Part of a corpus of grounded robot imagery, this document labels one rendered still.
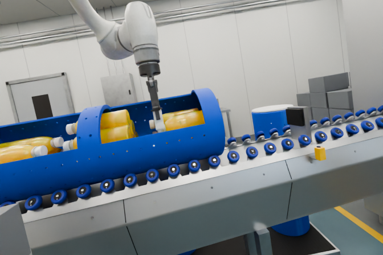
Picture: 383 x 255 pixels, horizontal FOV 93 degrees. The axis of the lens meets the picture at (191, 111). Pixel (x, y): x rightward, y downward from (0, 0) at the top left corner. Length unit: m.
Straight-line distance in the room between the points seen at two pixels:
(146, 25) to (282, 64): 4.18
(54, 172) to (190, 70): 3.64
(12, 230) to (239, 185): 0.58
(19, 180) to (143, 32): 0.58
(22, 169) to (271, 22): 4.66
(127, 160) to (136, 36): 0.41
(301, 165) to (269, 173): 0.13
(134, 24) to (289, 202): 0.87
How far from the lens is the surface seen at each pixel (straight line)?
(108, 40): 0.77
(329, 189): 0.98
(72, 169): 0.69
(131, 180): 0.68
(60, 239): 0.79
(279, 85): 4.59
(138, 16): 0.69
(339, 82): 3.80
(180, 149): 0.62
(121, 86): 4.05
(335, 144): 0.93
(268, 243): 0.94
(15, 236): 0.42
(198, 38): 4.27
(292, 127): 0.98
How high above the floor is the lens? 1.20
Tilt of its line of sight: 4 degrees down
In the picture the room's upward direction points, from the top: 10 degrees counter-clockwise
